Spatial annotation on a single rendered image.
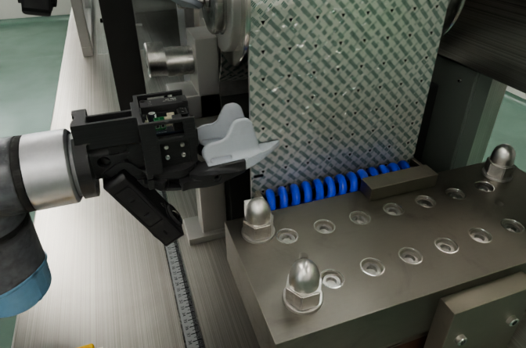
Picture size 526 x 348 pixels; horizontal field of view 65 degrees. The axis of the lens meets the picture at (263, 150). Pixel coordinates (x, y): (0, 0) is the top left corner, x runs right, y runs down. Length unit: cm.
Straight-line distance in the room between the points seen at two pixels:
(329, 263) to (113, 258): 33
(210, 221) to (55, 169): 28
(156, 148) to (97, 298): 26
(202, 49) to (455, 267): 35
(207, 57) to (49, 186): 22
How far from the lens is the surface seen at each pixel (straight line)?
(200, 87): 51
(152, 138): 40
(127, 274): 62
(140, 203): 45
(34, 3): 46
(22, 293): 52
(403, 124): 57
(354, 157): 55
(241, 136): 44
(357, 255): 44
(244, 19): 41
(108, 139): 42
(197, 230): 64
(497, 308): 48
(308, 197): 50
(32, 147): 43
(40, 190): 43
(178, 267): 61
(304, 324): 38
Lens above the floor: 134
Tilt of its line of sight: 32 degrees down
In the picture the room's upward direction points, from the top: straight up
